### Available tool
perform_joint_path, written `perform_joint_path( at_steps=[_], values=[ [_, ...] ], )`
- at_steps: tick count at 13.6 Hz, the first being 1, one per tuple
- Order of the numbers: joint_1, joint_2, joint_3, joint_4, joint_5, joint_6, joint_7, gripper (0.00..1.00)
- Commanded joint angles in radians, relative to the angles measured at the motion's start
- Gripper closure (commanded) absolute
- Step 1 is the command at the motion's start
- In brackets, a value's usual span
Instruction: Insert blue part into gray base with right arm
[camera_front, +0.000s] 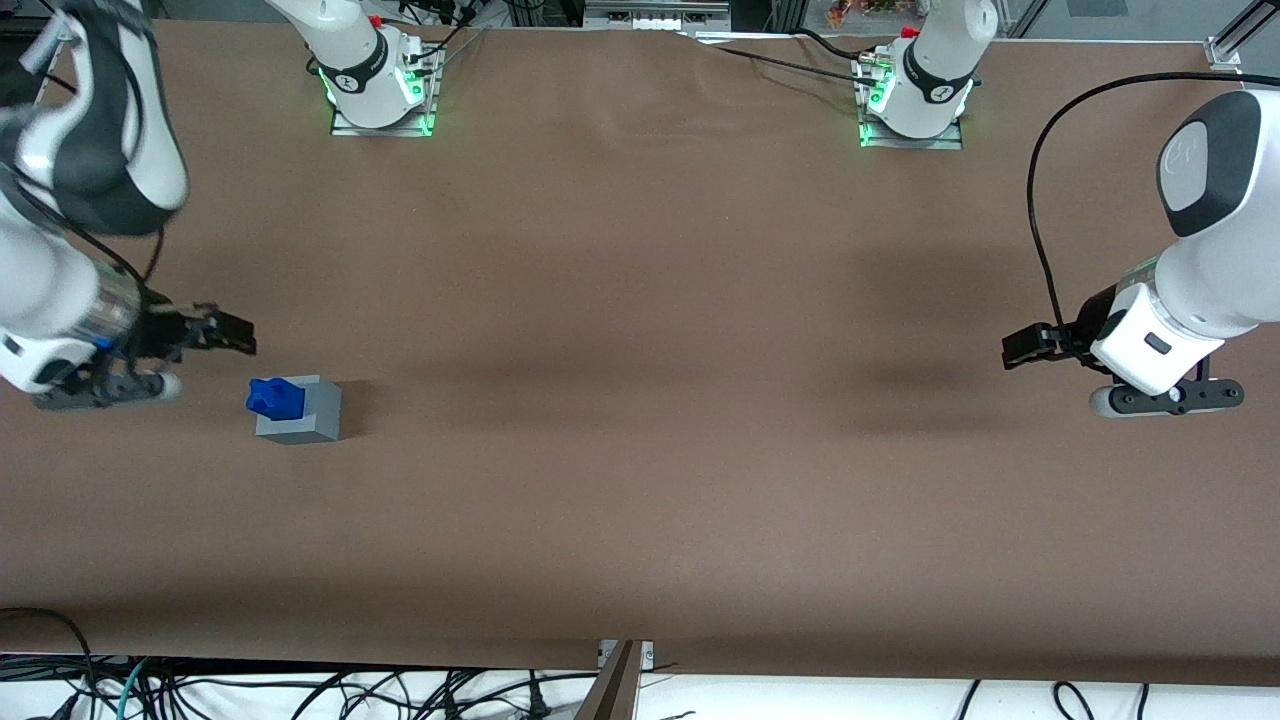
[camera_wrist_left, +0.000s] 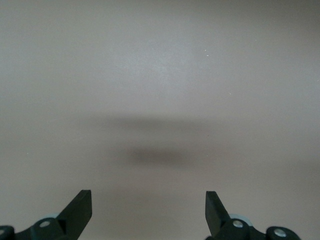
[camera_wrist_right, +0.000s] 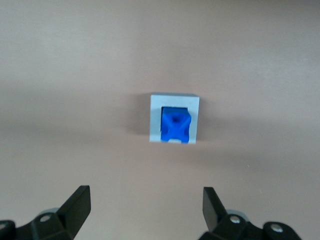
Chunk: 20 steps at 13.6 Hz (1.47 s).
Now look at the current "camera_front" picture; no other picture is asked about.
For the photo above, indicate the aluminium profile rack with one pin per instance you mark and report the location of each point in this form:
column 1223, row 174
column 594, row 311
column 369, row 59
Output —
column 655, row 14

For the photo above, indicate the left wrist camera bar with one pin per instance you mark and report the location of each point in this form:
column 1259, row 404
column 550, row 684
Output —
column 1150, row 398

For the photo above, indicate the metal table corner bracket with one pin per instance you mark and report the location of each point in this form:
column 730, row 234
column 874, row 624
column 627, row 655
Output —
column 1224, row 54

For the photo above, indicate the metal table edge bracket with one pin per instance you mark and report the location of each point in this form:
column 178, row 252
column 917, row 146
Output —
column 645, row 652

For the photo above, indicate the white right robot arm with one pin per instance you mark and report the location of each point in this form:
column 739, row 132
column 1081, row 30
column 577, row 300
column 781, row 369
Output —
column 40, row 280

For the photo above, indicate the arm black camera mount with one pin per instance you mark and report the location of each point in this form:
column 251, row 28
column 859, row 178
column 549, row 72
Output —
column 140, row 335
column 1100, row 312

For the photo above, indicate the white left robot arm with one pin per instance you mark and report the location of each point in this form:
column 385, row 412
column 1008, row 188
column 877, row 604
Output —
column 1230, row 260

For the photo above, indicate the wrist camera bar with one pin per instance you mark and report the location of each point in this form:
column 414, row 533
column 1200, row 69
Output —
column 1150, row 398
column 110, row 388

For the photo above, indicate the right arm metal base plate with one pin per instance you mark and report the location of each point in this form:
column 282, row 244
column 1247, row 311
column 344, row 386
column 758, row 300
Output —
column 385, row 128

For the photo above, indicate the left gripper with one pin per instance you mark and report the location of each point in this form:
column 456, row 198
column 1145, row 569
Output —
column 1084, row 328

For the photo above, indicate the gray square base block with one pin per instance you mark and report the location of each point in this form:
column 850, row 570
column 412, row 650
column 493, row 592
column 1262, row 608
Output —
column 320, row 420

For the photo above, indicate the dark support beam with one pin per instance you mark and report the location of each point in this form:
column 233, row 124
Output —
column 612, row 690

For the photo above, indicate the left arm black camera mount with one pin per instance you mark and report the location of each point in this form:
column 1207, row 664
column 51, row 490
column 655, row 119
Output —
column 1100, row 312

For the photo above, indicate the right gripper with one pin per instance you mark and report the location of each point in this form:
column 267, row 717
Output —
column 163, row 333

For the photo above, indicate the blue plastic part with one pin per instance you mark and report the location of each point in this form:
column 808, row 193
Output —
column 275, row 398

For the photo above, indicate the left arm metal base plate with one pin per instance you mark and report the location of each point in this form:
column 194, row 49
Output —
column 910, row 143

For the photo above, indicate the right arm black camera mount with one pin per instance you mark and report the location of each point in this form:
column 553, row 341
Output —
column 140, row 335

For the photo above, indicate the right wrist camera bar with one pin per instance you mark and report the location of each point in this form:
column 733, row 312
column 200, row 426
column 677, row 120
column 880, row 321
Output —
column 110, row 388

